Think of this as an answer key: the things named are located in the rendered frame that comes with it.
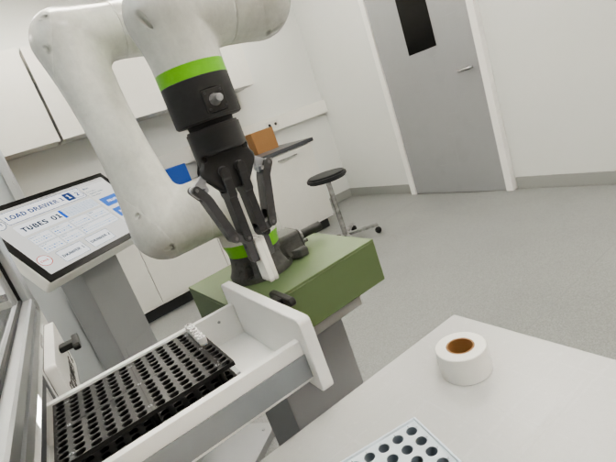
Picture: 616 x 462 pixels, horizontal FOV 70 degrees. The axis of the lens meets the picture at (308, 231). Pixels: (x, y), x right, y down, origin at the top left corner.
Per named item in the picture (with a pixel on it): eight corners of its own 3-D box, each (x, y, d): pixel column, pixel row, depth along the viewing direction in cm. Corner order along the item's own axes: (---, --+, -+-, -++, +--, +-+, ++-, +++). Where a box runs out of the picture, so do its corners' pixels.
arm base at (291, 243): (310, 234, 116) (302, 213, 114) (343, 239, 103) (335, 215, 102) (223, 279, 105) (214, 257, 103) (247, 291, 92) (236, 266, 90)
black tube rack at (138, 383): (209, 359, 74) (194, 326, 72) (251, 400, 59) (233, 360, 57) (72, 441, 64) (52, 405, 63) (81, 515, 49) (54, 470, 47)
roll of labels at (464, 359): (478, 391, 57) (471, 366, 56) (432, 379, 63) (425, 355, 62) (500, 359, 62) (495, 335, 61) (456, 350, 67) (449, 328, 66)
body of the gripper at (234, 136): (190, 129, 55) (217, 199, 57) (248, 110, 58) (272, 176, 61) (174, 137, 61) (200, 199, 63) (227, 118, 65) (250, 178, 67)
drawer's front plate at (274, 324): (249, 330, 84) (228, 280, 81) (335, 385, 59) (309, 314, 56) (241, 335, 83) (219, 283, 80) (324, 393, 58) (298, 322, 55)
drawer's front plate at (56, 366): (75, 363, 97) (52, 321, 94) (86, 419, 72) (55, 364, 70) (67, 368, 96) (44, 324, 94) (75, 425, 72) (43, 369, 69)
